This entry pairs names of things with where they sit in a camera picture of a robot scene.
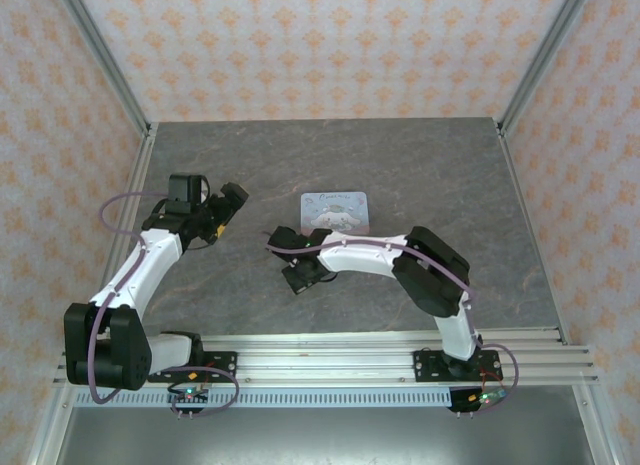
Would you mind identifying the light blue cartoon pouch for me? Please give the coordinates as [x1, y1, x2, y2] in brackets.
[300, 192, 372, 235]

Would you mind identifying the aluminium frame post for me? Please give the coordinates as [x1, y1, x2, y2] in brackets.
[497, 0, 596, 136]
[52, 0, 154, 136]

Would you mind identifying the left aluminium side rail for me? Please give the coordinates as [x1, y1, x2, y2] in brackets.
[27, 122, 160, 465]

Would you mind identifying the left controller board with LEDs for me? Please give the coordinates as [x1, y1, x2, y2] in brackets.
[167, 383, 211, 405]

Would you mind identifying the left aluminium frame post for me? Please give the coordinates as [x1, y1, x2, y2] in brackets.
[52, 0, 154, 136]

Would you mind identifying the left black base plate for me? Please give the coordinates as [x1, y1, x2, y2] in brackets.
[149, 351, 239, 385]

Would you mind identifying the aluminium side rail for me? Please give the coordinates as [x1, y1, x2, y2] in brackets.
[27, 122, 160, 465]
[496, 119, 621, 465]

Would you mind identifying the aluminium mounting beam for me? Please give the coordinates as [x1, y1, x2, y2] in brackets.
[52, 345, 600, 389]

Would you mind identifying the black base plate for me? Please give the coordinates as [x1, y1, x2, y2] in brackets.
[413, 349, 501, 385]
[149, 351, 239, 385]

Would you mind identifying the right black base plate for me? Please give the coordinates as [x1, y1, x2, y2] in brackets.
[413, 349, 501, 385]

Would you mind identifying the white perforated cable tray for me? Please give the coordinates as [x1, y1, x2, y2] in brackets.
[73, 388, 454, 409]

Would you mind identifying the right controller board with LEDs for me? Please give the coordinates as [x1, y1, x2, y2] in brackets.
[467, 388, 509, 406]

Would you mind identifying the controller board with leds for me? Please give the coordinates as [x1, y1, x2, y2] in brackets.
[467, 388, 509, 406]
[167, 383, 211, 405]

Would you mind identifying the right aluminium side rail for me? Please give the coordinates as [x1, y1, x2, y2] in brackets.
[496, 119, 621, 465]

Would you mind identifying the aluminium table edge rail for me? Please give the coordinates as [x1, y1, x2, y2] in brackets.
[197, 327, 570, 349]

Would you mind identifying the right aluminium frame post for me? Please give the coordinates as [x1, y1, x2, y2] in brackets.
[497, 0, 596, 136]

